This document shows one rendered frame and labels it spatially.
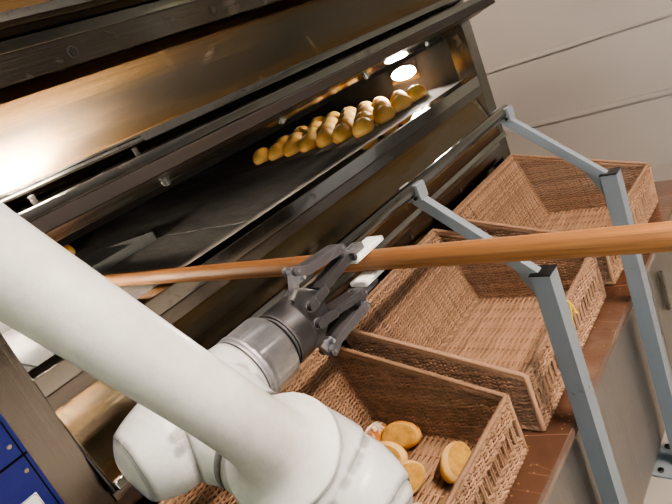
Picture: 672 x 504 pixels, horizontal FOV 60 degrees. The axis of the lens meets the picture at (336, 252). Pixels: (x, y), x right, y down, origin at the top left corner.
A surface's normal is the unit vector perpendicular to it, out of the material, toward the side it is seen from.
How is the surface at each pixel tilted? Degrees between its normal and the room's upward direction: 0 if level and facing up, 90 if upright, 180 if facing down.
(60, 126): 70
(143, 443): 46
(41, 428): 90
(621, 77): 90
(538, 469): 0
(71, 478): 90
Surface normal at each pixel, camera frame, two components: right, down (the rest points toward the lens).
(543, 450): -0.38, -0.87
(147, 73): 0.55, -0.36
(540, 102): -0.53, 0.48
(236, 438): 0.33, 0.34
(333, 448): 0.34, -0.48
